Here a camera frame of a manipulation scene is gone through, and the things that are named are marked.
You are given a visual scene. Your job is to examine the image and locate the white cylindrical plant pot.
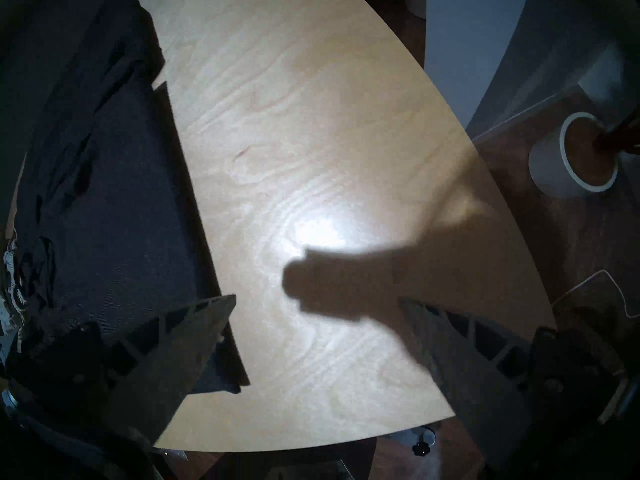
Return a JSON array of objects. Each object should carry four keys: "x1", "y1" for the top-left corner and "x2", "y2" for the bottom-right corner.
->
[{"x1": 528, "y1": 111, "x2": 621, "y2": 200}]

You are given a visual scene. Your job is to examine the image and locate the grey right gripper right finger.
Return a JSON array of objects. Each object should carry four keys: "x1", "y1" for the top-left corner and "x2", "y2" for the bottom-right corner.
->
[{"x1": 400, "y1": 298, "x2": 627, "y2": 467}]

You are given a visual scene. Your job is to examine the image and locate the black drawstring pants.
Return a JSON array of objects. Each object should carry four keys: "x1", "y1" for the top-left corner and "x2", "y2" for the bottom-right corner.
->
[{"x1": 7, "y1": 0, "x2": 251, "y2": 396}]

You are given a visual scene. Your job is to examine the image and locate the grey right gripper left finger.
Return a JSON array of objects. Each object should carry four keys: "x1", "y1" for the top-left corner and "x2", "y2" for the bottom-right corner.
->
[{"x1": 0, "y1": 294, "x2": 237, "y2": 446}]

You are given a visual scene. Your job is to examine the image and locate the thin white floor cable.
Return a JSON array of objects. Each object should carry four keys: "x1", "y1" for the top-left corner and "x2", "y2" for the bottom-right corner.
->
[{"x1": 550, "y1": 269, "x2": 640, "y2": 320}]

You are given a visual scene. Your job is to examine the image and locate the black round base foot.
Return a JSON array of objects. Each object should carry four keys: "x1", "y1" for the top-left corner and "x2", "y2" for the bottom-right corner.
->
[{"x1": 412, "y1": 428, "x2": 437, "y2": 457}]

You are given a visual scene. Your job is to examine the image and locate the grey drawstring pants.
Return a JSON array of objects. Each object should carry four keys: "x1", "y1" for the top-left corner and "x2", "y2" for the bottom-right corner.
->
[{"x1": 0, "y1": 229, "x2": 28, "y2": 357}]

